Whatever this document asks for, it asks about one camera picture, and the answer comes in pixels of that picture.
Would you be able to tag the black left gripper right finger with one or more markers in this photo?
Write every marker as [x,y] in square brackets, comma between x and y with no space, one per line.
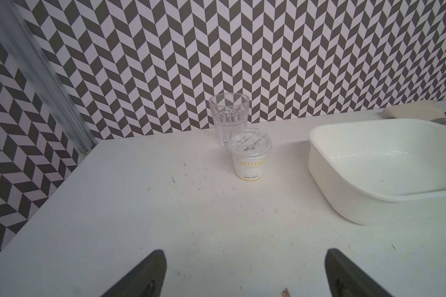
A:
[345,279]

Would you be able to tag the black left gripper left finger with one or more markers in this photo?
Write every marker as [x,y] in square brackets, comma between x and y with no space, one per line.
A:
[145,280]

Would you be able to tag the white plastic storage box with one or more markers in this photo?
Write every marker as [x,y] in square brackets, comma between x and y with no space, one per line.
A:
[382,171]

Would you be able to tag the white yogurt cup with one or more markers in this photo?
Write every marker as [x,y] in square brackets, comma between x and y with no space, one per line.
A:
[249,148]

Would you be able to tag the beige folded cloth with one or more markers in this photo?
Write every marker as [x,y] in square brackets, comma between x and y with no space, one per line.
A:
[418,110]

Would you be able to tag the clear drinking glass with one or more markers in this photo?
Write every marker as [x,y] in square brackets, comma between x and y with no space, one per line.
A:
[230,112]

